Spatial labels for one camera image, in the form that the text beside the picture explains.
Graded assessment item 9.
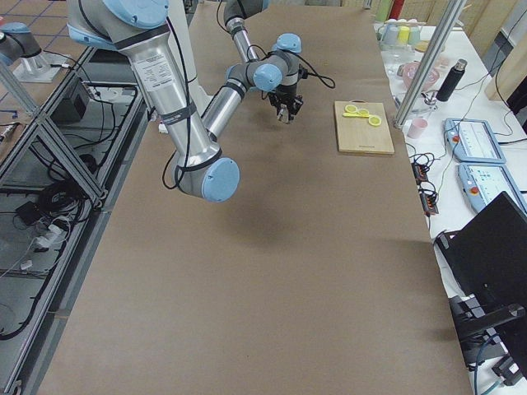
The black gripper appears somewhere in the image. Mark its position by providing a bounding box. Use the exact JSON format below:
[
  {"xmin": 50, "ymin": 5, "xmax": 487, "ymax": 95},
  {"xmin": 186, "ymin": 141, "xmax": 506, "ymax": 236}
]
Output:
[{"xmin": 268, "ymin": 86, "xmax": 303, "ymax": 123}]

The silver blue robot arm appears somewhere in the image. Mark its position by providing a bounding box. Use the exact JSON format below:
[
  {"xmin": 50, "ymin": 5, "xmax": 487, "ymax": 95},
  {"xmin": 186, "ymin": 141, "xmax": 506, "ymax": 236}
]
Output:
[
  {"xmin": 223, "ymin": 0, "xmax": 270, "ymax": 63},
  {"xmin": 67, "ymin": 1, "xmax": 303, "ymax": 202}
]

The grey blue cup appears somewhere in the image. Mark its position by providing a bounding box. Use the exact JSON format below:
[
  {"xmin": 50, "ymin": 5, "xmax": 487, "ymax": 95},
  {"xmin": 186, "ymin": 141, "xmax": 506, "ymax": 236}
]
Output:
[{"xmin": 381, "ymin": 24, "xmax": 399, "ymax": 45}]

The pink plastic cup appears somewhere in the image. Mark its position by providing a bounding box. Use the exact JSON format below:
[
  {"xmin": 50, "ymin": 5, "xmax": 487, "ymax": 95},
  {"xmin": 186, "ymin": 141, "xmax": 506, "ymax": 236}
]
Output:
[{"xmin": 407, "ymin": 118, "xmax": 428, "ymax": 139}]

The yellow cup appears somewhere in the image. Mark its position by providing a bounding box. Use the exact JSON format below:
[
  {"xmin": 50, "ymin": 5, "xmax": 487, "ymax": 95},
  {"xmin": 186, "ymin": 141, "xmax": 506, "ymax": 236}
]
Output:
[{"xmin": 396, "ymin": 26, "xmax": 411, "ymax": 46}]

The pale green cup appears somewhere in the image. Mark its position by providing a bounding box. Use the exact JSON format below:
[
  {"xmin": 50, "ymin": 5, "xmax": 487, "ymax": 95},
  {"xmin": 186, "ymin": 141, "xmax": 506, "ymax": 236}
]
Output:
[{"xmin": 408, "ymin": 26, "xmax": 421, "ymax": 46}]

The wooden cutting board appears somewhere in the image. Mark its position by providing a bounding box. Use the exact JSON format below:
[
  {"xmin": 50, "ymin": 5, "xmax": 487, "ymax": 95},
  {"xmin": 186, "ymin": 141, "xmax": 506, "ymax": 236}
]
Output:
[{"xmin": 333, "ymin": 100, "xmax": 394, "ymax": 155}]

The yellow lemon slice near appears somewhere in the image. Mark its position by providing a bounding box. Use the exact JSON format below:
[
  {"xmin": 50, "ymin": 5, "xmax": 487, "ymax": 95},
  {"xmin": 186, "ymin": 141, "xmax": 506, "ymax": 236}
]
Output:
[{"xmin": 368, "ymin": 115, "xmax": 382, "ymax": 127}]

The pink bowl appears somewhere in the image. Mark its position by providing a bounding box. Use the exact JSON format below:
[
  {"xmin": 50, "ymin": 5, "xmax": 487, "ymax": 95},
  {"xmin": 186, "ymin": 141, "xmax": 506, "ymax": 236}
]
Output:
[{"xmin": 399, "ymin": 61, "xmax": 441, "ymax": 89}]

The orange black power strip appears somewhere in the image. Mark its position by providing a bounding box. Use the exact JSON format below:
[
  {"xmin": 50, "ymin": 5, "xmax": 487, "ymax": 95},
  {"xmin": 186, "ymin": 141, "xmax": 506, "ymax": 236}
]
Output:
[{"xmin": 412, "ymin": 163, "xmax": 439, "ymax": 216}]

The black water bottle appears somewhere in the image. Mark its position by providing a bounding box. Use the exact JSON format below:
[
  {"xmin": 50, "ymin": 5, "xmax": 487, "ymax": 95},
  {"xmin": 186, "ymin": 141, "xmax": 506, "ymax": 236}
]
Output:
[{"xmin": 436, "ymin": 58, "xmax": 468, "ymax": 102}]

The far teach pendant tablet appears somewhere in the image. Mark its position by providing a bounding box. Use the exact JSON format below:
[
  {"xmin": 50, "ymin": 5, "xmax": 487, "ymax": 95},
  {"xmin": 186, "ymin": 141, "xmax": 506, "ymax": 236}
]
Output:
[{"xmin": 443, "ymin": 118, "xmax": 506, "ymax": 164}]

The teach pendant tablet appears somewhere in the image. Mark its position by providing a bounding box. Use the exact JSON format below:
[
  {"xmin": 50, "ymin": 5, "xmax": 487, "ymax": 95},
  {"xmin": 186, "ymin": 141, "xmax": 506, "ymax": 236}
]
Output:
[
  {"xmin": 457, "ymin": 162, "xmax": 526, "ymax": 213},
  {"xmin": 443, "ymin": 118, "xmax": 506, "ymax": 164}
]

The near teach pendant tablet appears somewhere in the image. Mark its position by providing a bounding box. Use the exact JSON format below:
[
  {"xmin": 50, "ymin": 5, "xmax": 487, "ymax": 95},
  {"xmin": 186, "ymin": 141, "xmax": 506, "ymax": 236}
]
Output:
[{"xmin": 457, "ymin": 162, "xmax": 526, "ymax": 213}]

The black laptop monitor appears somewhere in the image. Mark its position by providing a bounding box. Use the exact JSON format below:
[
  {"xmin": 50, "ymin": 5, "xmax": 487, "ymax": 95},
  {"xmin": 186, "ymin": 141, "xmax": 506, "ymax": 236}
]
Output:
[{"xmin": 435, "ymin": 192, "xmax": 526, "ymax": 307}]

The black camera cable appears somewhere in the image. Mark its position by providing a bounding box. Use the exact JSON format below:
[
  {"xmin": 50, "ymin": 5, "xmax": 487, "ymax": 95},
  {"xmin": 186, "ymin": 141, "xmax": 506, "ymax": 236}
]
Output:
[{"xmin": 298, "ymin": 61, "xmax": 335, "ymax": 89}]

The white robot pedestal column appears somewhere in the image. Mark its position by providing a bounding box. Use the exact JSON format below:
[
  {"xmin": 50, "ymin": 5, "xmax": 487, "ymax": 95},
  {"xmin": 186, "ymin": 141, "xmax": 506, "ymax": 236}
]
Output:
[{"xmin": 168, "ymin": 0, "xmax": 212, "ymax": 114}]

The aluminium frame post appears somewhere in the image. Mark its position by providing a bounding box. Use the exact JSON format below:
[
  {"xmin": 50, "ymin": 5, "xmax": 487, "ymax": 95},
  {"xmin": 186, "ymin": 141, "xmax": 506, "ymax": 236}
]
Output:
[{"xmin": 394, "ymin": 0, "xmax": 466, "ymax": 129}]

